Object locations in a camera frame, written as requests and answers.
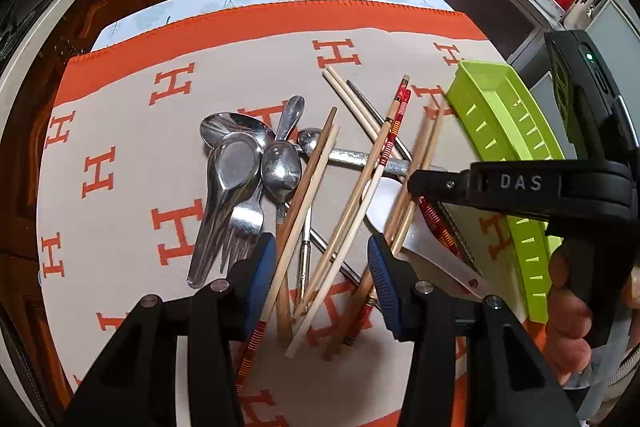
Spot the orange beige H-pattern cloth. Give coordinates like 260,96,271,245
37,0,546,426

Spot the small steel spoon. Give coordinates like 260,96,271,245
260,95,305,227

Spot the large steel serving spoon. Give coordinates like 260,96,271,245
200,112,274,150

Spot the textured handle steel spoon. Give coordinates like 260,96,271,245
295,128,410,178

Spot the white ceramic soup spoon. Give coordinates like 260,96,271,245
366,176,489,299

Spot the steel chinese soup spoon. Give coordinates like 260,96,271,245
186,132,262,289

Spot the lime green plastic utensil tray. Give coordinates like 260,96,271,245
447,60,564,324

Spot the steel fork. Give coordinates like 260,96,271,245
220,183,264,274

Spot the person's right hand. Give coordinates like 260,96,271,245
544,247,592,385

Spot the red striped wooden chopstick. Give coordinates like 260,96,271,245
293,75,410,319

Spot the pale chopstick red end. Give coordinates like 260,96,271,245
323,78,375,144
322,66,381,142

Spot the light wooden chopstick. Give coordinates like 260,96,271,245
235,124,340,392

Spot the steel metal chopstick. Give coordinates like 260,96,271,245
346,79,480,271
284,200,384,313

